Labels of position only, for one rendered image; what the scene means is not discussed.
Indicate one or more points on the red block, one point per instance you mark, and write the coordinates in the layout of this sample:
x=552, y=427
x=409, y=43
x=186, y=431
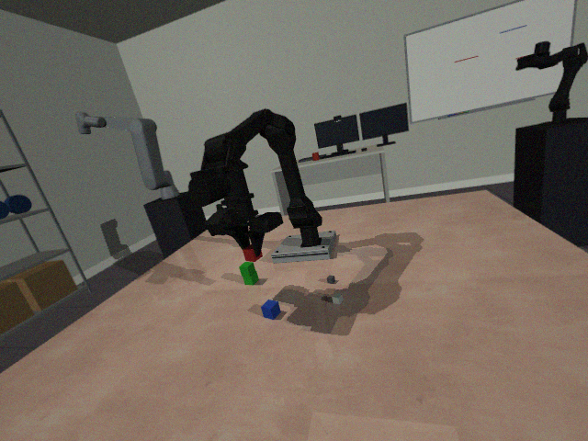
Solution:
x=249, y=254

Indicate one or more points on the blue cube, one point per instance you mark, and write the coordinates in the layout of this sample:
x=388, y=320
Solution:
x=271, y=309

